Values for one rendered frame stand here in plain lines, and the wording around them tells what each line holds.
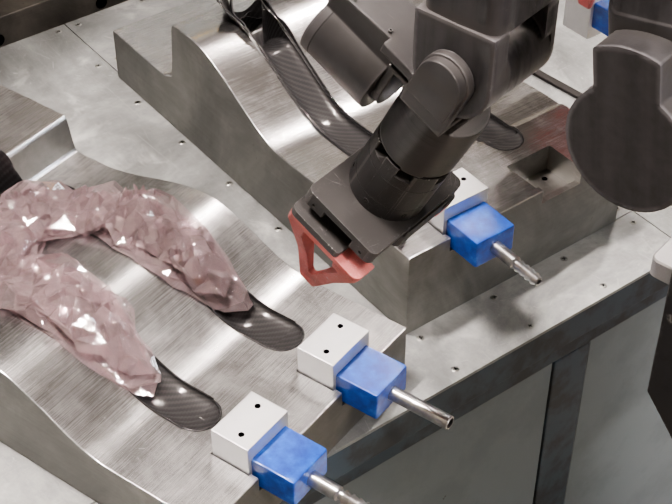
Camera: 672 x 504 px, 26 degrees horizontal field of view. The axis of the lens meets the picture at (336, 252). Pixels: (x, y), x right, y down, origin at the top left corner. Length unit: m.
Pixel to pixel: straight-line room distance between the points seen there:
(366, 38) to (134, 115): 0.66
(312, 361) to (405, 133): 0.30
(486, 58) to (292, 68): 0.60
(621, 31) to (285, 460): 0.47
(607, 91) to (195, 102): 0.75
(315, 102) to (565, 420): 0.43
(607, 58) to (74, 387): 0.55
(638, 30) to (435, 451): 0.71
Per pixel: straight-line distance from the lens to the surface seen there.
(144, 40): 1.56
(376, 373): 1.16
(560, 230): 1.37
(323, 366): 1.16
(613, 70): 0.77
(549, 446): 1.56
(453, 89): 0.85
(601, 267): 1.38
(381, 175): 0.96
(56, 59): 1.66
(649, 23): 0.77
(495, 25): 0.84
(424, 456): 1.40
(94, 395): 1.16
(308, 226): 0.99
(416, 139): 0.92
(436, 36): 0.86
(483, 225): 1.25
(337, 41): 0.93
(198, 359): 1.19
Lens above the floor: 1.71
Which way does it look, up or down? 41 degrees down
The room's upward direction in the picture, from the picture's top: straight up
